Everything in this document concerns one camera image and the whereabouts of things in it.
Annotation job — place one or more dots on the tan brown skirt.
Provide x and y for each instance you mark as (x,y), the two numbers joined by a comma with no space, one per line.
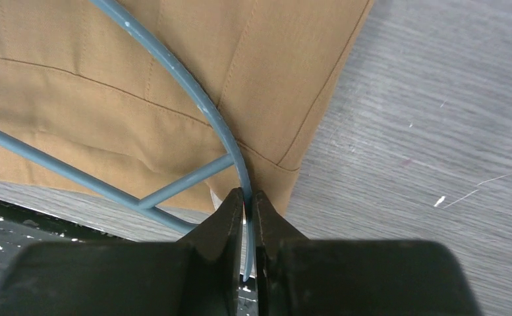
(77,86)

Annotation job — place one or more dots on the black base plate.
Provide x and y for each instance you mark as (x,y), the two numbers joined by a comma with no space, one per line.
(21,227)

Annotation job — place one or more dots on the teal blue wire hanger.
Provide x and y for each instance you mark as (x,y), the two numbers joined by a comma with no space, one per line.
(147,206)

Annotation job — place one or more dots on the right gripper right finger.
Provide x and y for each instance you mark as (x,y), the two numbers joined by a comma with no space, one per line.
(300,276)

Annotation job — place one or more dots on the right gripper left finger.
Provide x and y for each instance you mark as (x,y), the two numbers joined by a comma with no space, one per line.
(196,275)

